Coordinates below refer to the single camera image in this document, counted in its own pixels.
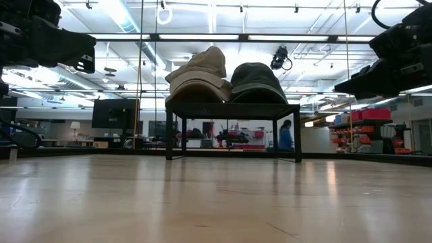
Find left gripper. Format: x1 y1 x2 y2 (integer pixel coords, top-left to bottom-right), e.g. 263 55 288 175
0 15 97 74

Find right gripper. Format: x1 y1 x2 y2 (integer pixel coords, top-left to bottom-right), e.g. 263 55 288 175
333 43 432 100

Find shelf with red bins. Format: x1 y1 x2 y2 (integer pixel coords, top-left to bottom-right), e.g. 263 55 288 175
329 107 414 156

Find black monitor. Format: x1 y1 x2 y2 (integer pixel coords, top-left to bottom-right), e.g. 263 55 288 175
91 98 140 130

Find person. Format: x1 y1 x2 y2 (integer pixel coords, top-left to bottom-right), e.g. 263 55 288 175
278 119 295 153

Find black mesh metal riser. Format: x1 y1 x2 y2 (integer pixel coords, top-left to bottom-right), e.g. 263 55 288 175
164 102 302 163

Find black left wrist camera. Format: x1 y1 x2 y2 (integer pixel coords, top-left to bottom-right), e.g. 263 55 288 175
0 0 62 27

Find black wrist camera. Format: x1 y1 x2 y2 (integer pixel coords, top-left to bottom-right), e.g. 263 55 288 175
369 5 432 59
0 0 62 27

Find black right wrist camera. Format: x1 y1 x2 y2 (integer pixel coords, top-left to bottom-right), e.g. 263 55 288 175
369 5 432 59

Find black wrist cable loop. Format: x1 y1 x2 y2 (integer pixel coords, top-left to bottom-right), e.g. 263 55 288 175
371 0 394 30

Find silver ceiling air duct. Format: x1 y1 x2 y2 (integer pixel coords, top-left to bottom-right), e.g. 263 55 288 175
99 0 168 70

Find black aluminium table frame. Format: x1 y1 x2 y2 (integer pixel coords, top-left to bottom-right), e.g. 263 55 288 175
0 144 432 168

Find yellow hanging strap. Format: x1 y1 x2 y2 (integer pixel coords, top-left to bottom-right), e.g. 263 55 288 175
132 0 145 150

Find black camera with cable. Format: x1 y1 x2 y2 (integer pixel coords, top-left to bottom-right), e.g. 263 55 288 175
269 46 293 71

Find white hanging ring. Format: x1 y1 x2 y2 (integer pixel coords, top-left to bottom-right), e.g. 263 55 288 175
156 6 173 26

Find black horizontal frame bar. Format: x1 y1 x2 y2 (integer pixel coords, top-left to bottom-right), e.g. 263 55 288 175
89 32 377 43

